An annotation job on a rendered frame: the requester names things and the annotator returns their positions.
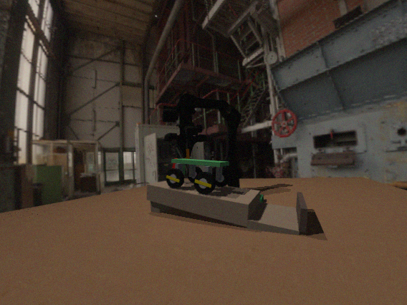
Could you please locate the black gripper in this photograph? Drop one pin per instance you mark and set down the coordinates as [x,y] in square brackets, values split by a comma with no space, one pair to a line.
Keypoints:
[181,139]

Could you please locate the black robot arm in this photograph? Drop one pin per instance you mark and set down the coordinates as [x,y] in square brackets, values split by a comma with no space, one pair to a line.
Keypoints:
[185,109]

